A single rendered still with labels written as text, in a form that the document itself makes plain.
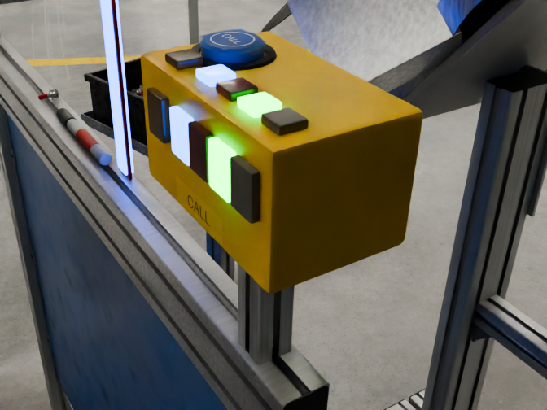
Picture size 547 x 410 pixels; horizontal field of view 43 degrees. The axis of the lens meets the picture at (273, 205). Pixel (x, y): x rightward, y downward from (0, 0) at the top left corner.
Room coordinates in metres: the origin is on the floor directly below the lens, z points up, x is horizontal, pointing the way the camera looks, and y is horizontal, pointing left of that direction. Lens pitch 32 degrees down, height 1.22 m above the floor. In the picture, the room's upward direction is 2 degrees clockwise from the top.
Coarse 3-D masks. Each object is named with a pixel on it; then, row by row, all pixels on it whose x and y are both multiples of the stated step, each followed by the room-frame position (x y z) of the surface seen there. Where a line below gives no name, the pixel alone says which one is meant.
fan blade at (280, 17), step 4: (284, 8) 0.95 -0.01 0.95; (288, 8) 0.93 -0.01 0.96; (280, 12) 0.95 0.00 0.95; (284, 12) 0.92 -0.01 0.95; (288, 12) 0.91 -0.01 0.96; (276, 16) 0.94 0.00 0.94; (280, 16) 0.92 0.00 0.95; (284, 16) 0.91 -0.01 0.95; (288, 16) 0.91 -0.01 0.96; (272, 20) 0.94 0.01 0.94; (276, 20) 0.92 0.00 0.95; (280, 20) 0.90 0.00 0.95; (268, 24) 0.94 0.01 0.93; (272, 24) 0.92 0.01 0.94; (276, 24) 0.90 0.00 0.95; (264, 28) 0.93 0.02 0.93; (268, 28) 0.91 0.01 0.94; (272, 28) 0.91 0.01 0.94; (260, 32) 0.93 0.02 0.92
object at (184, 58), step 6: (168, 54) 0.41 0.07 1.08; (174, 54) 0.41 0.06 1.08; (180, 54) 0.41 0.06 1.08; (186, 54) 0.41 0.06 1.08; (192, 54) 0.41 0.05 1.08; (198, 54) 0.41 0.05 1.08; (168, 60) 0.40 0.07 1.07; (174, 60) 0.40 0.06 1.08; (180, 60) 0.40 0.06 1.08; (186, 60) 0.40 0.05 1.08; (192, 60) 0.40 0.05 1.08; (198, 60) 0.40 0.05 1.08; (174, 66) 0.40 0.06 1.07; (180, 66) 0.40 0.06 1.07; (186, 66) 0.40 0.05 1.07; (192, 66) 0.40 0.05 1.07
